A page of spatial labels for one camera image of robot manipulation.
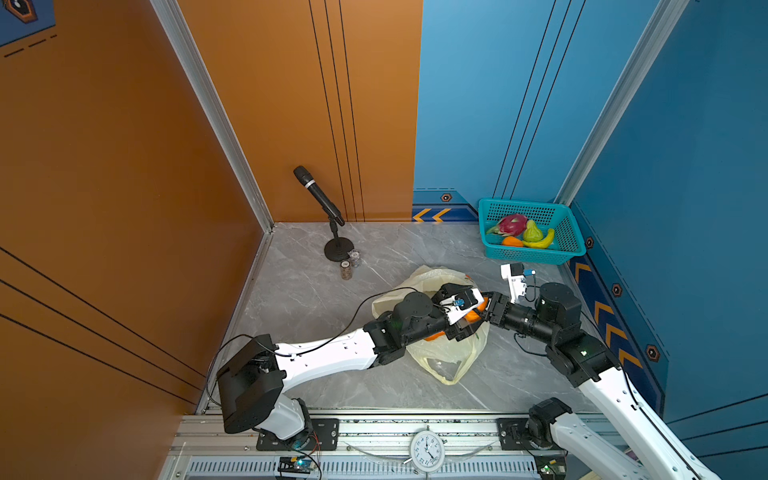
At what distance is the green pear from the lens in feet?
3.65

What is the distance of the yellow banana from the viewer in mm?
1119

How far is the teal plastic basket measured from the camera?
1.05m
